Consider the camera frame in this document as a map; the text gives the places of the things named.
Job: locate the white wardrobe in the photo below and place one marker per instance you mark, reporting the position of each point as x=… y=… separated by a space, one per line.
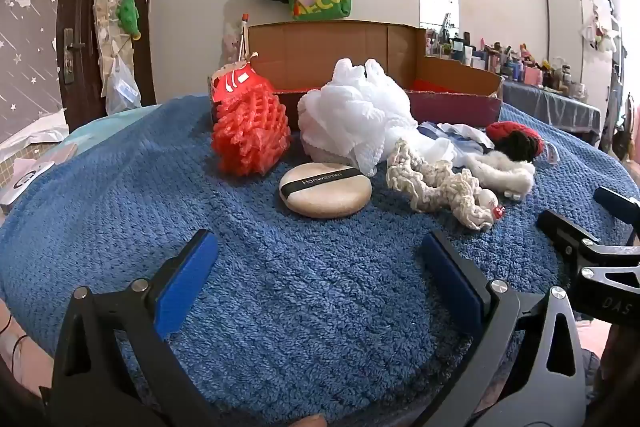
x=565 y=32

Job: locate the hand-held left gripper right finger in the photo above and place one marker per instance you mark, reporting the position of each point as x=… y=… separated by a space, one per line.
x=450 y=279

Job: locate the white box with round mark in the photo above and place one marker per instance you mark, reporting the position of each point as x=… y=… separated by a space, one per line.
x=22 y=184

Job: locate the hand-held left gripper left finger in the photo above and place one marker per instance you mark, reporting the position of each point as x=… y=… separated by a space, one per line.
x=185 y=282

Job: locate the white mesh bath loofah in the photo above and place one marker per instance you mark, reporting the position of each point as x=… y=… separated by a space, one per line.
x=360 y=112

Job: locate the beige hanging organizer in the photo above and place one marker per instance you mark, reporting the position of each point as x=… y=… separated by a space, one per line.
x=105 y=17

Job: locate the blue knitted blanket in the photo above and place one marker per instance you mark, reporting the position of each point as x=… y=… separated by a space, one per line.
x=300 y=297

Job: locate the white fluffy scrunchie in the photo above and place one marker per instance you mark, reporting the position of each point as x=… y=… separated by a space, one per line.
x=505 y=174

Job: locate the stick with orange cap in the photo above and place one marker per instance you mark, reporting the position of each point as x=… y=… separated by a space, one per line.
x=244 y=37

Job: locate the cream crochet scrunchie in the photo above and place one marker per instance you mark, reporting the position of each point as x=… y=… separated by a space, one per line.
x=425 y=182

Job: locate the dark brown door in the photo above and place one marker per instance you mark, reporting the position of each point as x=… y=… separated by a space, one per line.
x=75 y=7

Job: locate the pink cloth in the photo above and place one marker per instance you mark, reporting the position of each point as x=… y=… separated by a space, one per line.
x=62 y=153

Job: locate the cardboard box with red lining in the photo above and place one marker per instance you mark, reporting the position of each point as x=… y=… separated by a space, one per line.
x=320 y=52

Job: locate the red yarn ball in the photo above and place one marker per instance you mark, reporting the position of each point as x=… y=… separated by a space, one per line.
x=505 y=127

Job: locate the orange tassel charm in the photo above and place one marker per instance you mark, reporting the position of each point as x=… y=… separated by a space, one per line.
x=297 y=4

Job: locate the red foam net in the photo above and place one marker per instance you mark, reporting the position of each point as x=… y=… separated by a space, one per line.
x=250 y=132

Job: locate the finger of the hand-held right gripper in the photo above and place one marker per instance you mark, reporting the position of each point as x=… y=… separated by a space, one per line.
x=617 y=204
x=565 y=234

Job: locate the clear plastic bag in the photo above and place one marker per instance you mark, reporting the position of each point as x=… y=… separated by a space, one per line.
x=120 y=92

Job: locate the pale pink plush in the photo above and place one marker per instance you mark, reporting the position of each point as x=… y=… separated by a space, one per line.
x=231 y=42

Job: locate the light blue bedsheet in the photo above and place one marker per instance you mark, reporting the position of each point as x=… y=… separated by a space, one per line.
x=105 y=127

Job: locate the black yarn ball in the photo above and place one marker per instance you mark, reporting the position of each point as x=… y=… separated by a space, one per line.
x=517 y=147

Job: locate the green plush toy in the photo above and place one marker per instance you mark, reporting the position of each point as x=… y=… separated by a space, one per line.
x=127 y=14

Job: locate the beige powder puff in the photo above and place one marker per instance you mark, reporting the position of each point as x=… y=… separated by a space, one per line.
x=325 y=203

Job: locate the white plastic sheet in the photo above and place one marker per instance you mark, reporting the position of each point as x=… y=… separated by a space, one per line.
x=35 y=134

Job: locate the hanging plush toys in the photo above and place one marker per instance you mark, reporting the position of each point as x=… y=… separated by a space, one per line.
x=602 y=34

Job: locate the table with blue cloth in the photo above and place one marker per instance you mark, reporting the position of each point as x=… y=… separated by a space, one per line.
x=550 y=107

